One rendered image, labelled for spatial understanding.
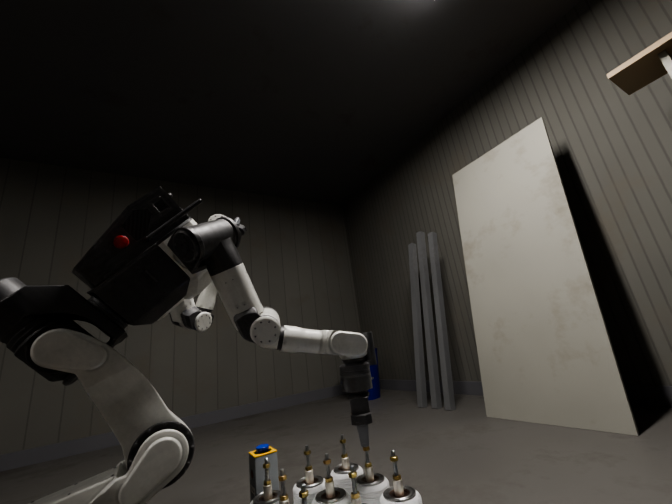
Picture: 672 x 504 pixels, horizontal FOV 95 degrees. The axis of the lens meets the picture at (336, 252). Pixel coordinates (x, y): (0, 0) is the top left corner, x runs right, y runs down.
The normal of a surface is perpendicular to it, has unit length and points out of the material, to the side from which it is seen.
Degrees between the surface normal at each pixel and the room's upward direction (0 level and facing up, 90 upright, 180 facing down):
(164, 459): 90
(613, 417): 80
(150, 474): 90
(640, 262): 90
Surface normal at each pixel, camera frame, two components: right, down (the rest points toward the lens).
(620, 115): -0.86, -0.04
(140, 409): 0.50, -0.32
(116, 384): 0.65, 0.08
